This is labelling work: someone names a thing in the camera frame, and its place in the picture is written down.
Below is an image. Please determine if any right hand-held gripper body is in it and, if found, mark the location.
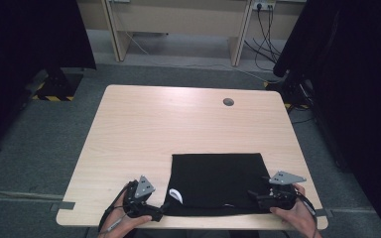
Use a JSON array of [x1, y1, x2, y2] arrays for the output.
[[253, 170, 308, 211]]

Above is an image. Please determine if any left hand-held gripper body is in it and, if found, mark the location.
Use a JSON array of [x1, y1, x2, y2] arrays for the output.
[[123, 175, 164, 223]]

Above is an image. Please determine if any black white-trimmed tank top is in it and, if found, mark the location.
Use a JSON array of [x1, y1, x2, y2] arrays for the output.
[[161, 152, 276, 218]]

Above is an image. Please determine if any person's left hand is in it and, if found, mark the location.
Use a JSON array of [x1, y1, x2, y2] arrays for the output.
[[99, 190, 153, 238]]

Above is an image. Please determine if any person's right hand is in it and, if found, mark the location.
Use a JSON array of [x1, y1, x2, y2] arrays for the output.
[[269, 183, 318, 238]]

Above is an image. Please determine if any grey floor tape strip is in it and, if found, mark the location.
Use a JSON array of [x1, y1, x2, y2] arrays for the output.
[[49, 200, 76, 213], [316, 207, 334, 219]]

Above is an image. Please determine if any hazard-striped black stand base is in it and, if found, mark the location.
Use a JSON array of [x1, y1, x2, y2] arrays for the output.
[[29, 66, 84, 103], [263, 70, 315, 112]]

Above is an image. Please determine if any black curtain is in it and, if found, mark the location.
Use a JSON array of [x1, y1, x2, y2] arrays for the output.
[[0, 0, 98, 157], [272, 0, 381, 238]]

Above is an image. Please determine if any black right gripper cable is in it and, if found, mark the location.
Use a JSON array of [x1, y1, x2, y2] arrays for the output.
[[296, 191, 319, 238]]

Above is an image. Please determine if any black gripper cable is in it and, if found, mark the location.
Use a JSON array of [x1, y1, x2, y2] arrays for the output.
[[97, 181, 135, 234], [296, 191, 319, 238]]

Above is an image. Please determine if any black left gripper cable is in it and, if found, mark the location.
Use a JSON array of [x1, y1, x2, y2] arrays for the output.
[[97, 181, 135, 234]]

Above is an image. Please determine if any white floor cable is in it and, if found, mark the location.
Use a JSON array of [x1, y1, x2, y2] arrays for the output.
[[124, 31, 286, 84]]

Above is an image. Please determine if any bundle of black cables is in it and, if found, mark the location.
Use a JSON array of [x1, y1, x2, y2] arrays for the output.
[[243, 4, 283, 72]]

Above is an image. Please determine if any white wall socket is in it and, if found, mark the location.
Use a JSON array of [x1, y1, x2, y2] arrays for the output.
[[251, 0, 277, 11]]

